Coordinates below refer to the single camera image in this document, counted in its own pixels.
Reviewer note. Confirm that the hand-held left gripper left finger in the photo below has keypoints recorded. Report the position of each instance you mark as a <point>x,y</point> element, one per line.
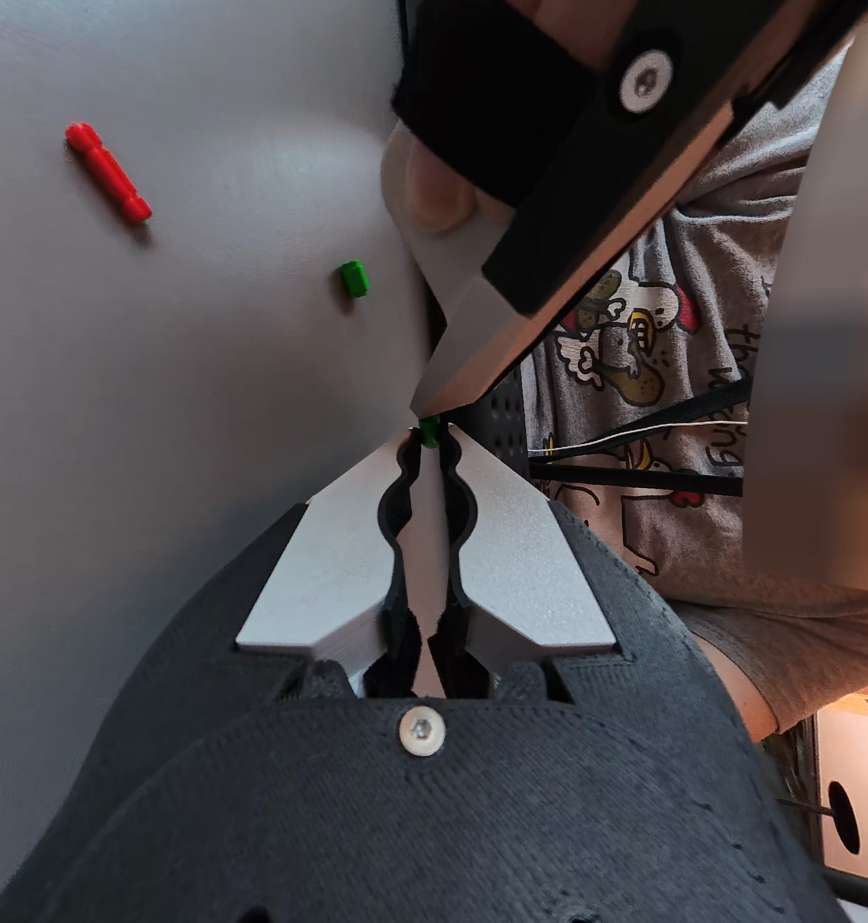
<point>318,584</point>

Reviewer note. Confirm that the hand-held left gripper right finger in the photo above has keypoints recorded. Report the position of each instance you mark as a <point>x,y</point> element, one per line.
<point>535,584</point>

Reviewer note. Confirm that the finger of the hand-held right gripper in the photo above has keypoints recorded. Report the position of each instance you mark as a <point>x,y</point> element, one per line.
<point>470,346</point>

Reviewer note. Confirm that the green lego elbow piece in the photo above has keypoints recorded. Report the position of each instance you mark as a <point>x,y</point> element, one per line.
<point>430,432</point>

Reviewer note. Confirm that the red lego pin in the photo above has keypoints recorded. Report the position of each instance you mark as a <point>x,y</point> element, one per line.
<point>109,173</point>

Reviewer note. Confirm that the person's left forearm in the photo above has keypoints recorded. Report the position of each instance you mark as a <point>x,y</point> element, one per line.
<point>744,699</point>

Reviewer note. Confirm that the small green round lego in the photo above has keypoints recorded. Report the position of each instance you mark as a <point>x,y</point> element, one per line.
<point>355,279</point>

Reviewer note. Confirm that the person's right hand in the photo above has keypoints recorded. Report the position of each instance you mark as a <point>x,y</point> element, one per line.
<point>427,187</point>

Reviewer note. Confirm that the grey printed t-shirt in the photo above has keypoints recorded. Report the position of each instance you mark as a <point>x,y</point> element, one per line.
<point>708,252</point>

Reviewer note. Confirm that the pale panel with round hole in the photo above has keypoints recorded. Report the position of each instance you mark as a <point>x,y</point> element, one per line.
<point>866,757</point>

